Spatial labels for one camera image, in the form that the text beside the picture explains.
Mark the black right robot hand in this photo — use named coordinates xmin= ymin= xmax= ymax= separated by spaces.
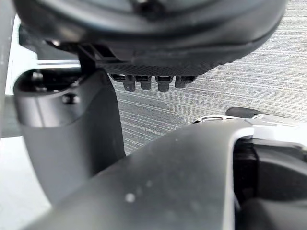
xmin=12 ymin=0 xmax=287 ymax=93

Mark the dark robot right foot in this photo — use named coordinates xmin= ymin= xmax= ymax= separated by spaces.
xmin=225 ymin=106 xmax=262 ymax=119

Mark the silver robot right leg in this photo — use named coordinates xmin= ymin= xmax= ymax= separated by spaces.
xmin=24 ymin=114 xmax=307 ymax=230

